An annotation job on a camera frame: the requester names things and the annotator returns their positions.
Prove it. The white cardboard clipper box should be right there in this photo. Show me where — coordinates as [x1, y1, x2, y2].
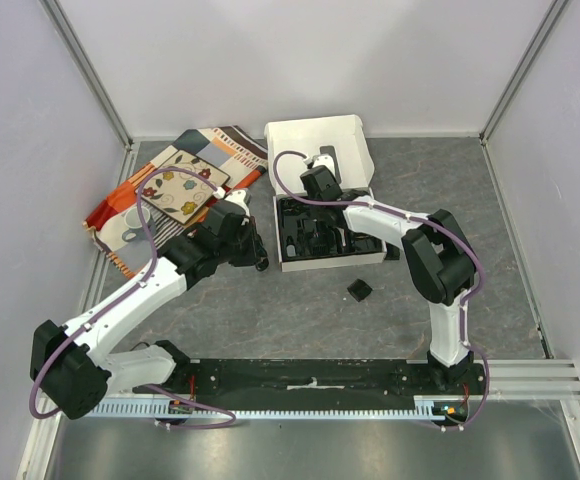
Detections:
[264, 115, 387, 273]

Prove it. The black clipper guard comb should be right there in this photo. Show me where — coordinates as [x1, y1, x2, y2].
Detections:
[347, 279, 373, 302]

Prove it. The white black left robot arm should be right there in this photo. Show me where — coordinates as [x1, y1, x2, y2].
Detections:
[30, 200, 267, 420]

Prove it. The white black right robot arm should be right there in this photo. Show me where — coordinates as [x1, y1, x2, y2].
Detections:
[300, 166, 484, 394]

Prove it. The black plastic tray insert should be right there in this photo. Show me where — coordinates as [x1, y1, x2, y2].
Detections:
[275, 197, 386, 263]

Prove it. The black guard comb in tray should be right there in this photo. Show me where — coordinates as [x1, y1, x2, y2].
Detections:
[307, 234, 330, 256]

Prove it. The floral square plate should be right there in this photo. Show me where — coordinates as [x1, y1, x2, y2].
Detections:
[142, 147, 230, 224]

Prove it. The grey ceramic mug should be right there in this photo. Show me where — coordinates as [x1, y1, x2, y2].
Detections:
[121, 206, 156, 243]

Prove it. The colourful patchwork cloth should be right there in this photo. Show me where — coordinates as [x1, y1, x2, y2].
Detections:
[84, 126, 268, 279]

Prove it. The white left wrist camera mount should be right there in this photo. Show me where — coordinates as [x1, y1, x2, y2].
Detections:
[213, 187, 251, 216]

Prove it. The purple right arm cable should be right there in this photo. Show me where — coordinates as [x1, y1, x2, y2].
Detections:
[272, 149, 491, 434]

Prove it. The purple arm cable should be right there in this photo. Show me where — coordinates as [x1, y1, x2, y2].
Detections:
[272, 149, 491, 434]
[28, 167, 239, 431]

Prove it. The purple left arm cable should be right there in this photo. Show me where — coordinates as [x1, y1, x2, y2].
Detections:
[28, 167, 239, 431]

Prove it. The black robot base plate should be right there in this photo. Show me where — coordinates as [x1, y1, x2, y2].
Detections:
[161, 359, 486, 411]

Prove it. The white slotted cable duct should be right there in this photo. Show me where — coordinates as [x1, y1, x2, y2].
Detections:
[87, 395, 456, 421]

